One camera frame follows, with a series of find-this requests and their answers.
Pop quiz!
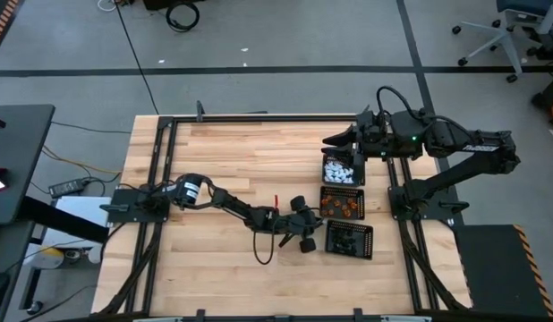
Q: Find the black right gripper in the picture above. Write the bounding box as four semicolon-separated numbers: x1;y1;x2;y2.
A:
321;109;394;185

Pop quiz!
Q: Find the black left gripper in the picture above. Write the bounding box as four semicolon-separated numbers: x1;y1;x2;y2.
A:
276;195;327;255

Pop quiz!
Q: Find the black mesh plastic basket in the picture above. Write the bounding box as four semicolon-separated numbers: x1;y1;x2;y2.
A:
324;219;375;260
319;185;366;221
321;151;366;188

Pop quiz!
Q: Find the black platform hazard edge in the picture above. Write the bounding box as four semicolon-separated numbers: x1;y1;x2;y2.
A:
450;223;553;318

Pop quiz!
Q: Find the office chair with castors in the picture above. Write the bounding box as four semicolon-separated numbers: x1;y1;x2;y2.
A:
450;0;553;84

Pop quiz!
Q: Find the black and orange machine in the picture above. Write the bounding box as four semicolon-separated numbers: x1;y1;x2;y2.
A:
530;73;553;135

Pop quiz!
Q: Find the large black box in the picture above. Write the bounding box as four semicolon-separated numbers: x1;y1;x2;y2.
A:
141;0;206;11

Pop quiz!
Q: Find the black power adapter brick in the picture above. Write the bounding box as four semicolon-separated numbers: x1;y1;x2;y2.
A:
47;177;90;199

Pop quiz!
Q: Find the black desk leg beam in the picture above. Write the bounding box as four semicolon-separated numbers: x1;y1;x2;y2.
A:
16;195;111;245

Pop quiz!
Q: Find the black desk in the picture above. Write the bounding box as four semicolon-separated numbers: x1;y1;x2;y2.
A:
0;104;56;227

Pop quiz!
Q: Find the hazard striped black mat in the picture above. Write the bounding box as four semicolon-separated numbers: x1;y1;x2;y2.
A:
0;0;19;51

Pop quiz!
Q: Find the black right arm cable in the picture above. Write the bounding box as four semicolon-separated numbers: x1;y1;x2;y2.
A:
375;84;424;121

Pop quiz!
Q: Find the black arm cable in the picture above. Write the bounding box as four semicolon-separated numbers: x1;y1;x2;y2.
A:
375;84;424;121
251;223;278;267

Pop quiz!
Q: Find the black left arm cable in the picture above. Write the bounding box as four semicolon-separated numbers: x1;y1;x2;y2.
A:
251;223;278;267

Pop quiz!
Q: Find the black aluminium table frame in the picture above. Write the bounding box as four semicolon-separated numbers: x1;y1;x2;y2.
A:
97;101;472;317

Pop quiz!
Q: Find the coiled black cable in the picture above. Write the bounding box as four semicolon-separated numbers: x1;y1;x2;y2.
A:
165;0;200;33

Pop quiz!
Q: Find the long black floor cable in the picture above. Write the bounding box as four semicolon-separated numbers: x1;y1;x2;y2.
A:
113;0;160;115

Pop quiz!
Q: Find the thin black floor cable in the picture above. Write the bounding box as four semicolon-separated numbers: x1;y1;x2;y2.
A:
50;120;133;135

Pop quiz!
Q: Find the yellow floor cable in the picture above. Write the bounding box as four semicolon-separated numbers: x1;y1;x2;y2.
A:
41;145;123;175

